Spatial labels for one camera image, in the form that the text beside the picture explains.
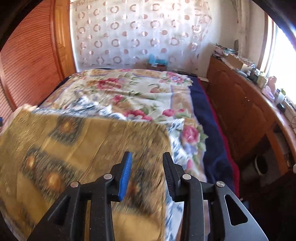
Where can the colourful floral blanket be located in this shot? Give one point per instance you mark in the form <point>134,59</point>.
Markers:
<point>141,95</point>

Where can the long wooden cabinet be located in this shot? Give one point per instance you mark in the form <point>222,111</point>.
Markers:
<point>246,116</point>

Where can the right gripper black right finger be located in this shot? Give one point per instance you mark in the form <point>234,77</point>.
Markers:
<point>211,211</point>

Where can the sheer circle pattern curtain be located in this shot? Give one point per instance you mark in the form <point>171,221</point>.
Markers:
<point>122,34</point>

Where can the window with wooden frame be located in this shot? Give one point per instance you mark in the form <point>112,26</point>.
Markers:
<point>278,58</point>

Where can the blue floral white bedsheet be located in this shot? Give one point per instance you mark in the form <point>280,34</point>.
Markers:
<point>85,143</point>

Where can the cardboard box on cabinet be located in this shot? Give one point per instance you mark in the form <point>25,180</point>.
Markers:
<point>235,62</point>

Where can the navy blue bed cover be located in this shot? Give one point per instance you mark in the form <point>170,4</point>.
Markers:
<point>217,161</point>

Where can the wooden louvered wardrobe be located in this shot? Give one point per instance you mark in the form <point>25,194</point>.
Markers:
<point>37,57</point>

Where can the golden brocade garment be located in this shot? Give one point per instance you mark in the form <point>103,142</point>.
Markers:
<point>27,130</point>

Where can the teal box at bed head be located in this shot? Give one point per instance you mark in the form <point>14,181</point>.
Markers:
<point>153,61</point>

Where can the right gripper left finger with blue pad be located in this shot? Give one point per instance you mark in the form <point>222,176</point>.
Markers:
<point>86,208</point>

